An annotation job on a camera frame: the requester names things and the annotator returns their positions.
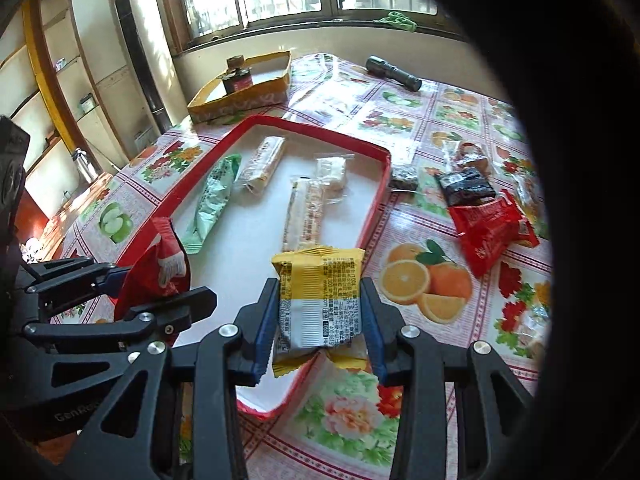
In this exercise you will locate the small dark ink bottle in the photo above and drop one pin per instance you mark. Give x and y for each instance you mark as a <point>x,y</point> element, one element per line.
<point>237,76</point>

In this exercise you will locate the pale nougat clear wrapper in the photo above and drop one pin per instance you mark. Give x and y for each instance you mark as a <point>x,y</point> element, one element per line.
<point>258,172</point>

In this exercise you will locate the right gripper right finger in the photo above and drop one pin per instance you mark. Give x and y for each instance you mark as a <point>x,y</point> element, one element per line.
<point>446,389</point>

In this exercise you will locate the large red snack bag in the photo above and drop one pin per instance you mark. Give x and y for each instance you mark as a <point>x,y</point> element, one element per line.
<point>486,230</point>

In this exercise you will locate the round pastry clear wrapper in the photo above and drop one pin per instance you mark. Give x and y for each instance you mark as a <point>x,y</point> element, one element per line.
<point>464,155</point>

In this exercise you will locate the steel kettle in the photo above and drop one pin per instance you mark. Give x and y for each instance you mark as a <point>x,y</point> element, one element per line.
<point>84,165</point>

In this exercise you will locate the red white tray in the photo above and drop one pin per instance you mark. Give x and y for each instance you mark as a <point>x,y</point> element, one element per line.
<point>236,258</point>

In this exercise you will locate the white tower air conditioner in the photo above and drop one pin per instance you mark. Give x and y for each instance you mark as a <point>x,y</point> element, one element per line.
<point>142,38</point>

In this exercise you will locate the small red snack bag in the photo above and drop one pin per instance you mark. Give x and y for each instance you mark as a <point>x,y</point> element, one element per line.
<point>162,271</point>

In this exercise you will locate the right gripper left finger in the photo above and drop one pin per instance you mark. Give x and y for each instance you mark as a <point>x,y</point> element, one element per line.
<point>173,413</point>

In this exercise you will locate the black snack packet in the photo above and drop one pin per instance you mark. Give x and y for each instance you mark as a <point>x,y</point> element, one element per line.
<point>465,187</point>

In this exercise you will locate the white nougat clear wrapper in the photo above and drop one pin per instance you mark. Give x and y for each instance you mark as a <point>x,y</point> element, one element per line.
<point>331,173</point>

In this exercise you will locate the long cream cracker packet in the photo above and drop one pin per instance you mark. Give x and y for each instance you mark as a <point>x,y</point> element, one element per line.
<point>305,212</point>

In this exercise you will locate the dark seed bar clear wrapper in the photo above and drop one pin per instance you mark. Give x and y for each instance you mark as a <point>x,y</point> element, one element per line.
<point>404,179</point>

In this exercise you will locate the yellow white snack packet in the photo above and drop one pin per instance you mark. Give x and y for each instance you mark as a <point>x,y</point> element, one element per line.
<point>319,308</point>

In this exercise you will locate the black flashlight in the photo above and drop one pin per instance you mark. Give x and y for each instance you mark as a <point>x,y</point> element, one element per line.
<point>381,68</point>

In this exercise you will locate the green snack bar packet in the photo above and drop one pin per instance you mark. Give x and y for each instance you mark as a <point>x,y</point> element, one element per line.
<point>211,203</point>

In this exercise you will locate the green cloth on windowsill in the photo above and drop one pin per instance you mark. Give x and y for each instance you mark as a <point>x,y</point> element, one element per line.
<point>398,20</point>

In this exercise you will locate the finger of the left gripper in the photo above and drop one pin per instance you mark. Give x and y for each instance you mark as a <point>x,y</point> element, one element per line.
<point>162,319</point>
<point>64,283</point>

